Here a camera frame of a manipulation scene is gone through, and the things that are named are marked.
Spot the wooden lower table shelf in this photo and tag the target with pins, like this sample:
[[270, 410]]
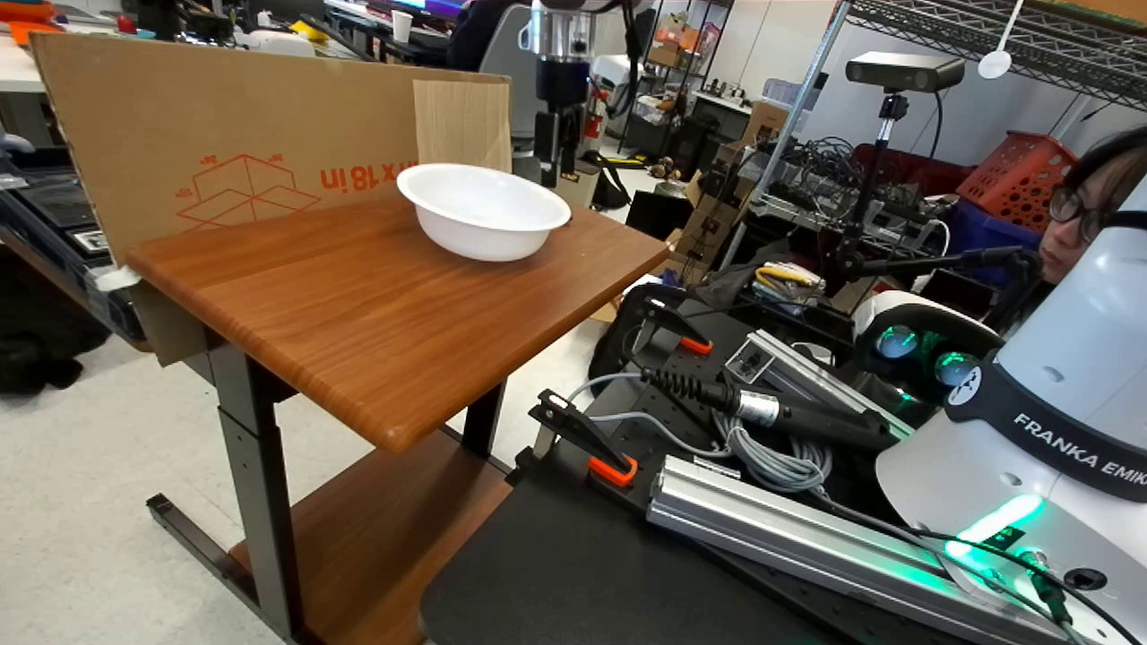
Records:
[[380, 540]]

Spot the white device with teal lights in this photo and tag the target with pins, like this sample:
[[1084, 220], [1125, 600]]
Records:
[[919, 342]]

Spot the brown cardboard box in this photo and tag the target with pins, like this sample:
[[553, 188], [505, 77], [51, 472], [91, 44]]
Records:
[[705, 233]]

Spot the person with glasses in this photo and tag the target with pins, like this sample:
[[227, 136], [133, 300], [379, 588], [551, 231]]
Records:
[[1094, 200]]

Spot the grey metal table leg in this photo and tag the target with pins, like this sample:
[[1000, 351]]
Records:
[[270, 504]]

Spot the yellow black tool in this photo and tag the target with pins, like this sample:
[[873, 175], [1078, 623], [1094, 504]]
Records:
[[791, 273]]

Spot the large brown cardboard sheet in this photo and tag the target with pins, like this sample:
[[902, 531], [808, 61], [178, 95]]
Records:
[[179, 130]]

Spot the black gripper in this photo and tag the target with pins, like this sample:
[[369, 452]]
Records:
[[564, 95]]

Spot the silver aluminium extrusion rail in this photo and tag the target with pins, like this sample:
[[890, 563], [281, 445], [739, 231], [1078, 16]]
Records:
[[811, 540]]

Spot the grey rectangular metal box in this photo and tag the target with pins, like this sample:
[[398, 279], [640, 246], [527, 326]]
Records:
[[799, 372]]

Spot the red plastic crate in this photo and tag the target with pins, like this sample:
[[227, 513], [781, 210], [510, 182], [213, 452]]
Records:
[[1015, 182]]

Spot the orange black bar clamp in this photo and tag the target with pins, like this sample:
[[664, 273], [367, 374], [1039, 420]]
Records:
[[594, 449], [675, 334]]

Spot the black camera on stand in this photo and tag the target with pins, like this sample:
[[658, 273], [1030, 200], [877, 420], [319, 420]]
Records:
[[902, 68]]

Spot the dark grey mounting plate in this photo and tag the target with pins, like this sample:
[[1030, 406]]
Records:
[[575, 576]]

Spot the white bowl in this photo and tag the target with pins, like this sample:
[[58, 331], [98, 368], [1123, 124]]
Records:
[[479, 226]]

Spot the white round lamp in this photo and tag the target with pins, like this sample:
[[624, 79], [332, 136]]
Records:
[[995, 61]]

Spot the blue plastic bin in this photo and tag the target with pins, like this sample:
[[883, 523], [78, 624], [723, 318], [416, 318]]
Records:
[[986, 226]]

